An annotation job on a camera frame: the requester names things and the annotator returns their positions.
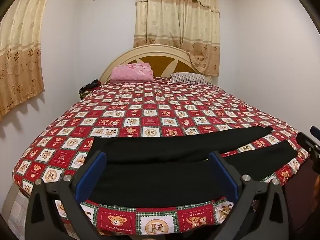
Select beige bed base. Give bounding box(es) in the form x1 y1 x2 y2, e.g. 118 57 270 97
5 184 33 235

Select striped pillow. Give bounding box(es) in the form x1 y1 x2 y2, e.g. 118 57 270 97
170 72 213 85

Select red checked bear-print bedspread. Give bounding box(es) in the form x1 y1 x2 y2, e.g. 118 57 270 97
12 76 310 238

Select person's dark red clothing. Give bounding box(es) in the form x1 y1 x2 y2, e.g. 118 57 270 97
282 159 320 240

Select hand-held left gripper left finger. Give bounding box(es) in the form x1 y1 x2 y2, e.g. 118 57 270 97
24 150 108 240

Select pink folded blanket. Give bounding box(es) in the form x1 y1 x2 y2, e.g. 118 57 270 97
110 63 154 82

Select cream and wood headboard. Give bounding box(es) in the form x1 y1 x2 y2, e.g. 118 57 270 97
99 44 213 83

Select black pants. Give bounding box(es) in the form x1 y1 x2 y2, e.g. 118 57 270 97
86 126 298 207

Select dark bag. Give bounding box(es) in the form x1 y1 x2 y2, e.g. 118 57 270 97
78 79 101 100

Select beige floral curtain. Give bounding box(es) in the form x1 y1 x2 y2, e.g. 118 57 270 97
0 0 54 121
133 0 221 77

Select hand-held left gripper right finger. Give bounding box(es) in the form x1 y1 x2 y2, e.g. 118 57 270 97
208 151 290 240

